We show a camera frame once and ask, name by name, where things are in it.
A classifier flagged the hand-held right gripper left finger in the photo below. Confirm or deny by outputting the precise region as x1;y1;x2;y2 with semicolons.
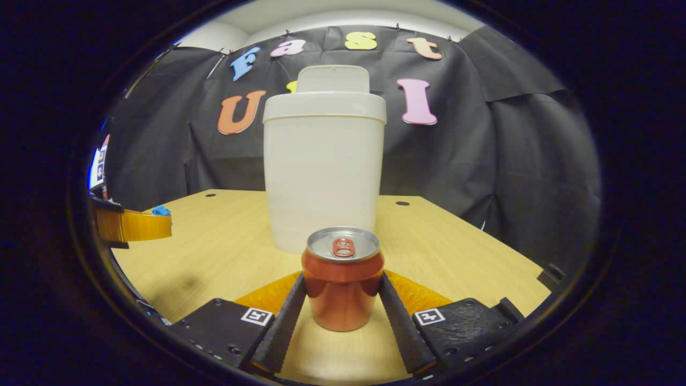
170;271;307;375

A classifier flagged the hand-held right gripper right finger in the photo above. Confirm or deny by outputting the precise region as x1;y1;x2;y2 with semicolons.
378;270;526;376

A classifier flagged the red pop can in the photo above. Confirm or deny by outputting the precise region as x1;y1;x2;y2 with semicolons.
301;226;385;332

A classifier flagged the white desktop garbage bin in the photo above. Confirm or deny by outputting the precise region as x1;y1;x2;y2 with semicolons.
262;65;387;254

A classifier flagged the wooden desktop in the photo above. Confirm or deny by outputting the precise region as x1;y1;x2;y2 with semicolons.
110;189;553;384

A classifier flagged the computer monitor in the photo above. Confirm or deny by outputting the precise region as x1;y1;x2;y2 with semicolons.
88;134;110;191

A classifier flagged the black backdrop cloth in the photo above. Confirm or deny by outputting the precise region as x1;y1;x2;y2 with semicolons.
105;24;603;269

